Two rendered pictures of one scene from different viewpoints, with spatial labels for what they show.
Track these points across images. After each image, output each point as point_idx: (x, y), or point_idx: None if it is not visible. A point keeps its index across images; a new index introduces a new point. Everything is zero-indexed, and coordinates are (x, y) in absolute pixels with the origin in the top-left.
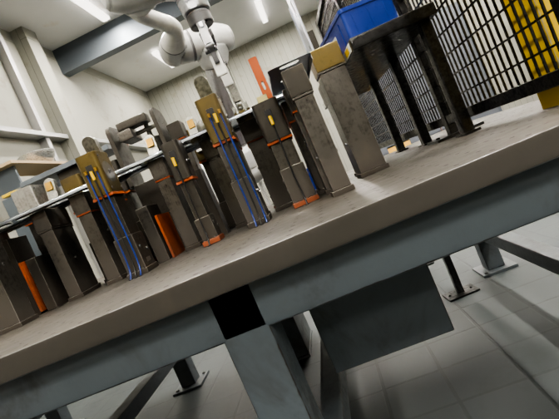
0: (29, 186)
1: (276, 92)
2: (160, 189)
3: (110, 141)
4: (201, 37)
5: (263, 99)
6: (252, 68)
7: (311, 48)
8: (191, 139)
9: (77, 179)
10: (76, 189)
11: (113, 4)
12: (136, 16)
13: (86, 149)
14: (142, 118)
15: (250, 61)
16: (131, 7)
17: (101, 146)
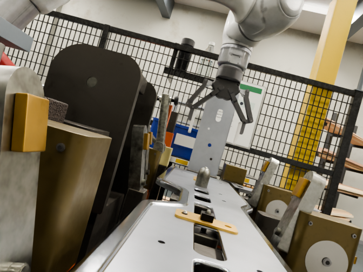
0: (0, 59)
1: (248, 190)
2: (106, 226)
3: (135, 97)
4: (235, 97)
5: (171, 153)
6: (169, 115)
7: (222, 154)
8: (218, 193)
9: (106, 157)
10: (284, 262)
11: (291, 20)
12: (249, 22)
13: (318, 196)
14: (144, 89)
15: (171, 108)
16: (275, 31)
17: (24, 34)
